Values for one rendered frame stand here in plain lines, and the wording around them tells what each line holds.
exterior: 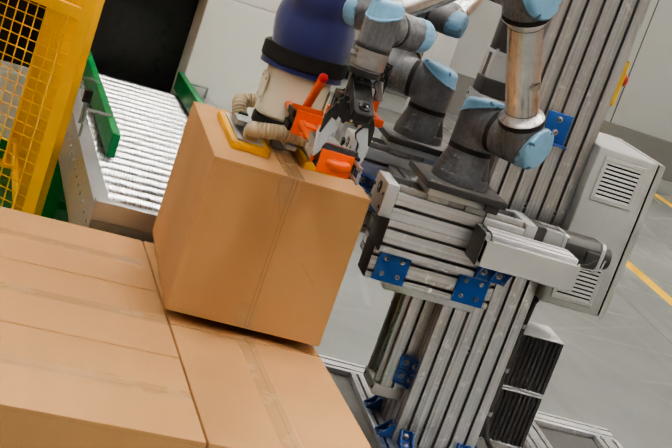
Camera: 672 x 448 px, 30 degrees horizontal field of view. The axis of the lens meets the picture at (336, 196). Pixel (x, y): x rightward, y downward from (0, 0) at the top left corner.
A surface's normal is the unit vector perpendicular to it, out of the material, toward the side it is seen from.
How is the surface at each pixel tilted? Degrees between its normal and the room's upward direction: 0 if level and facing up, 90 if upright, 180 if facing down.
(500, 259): 90
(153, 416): 0
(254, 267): 90
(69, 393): 0
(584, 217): 90
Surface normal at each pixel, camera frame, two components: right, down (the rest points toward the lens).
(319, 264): 0.19, 0.29
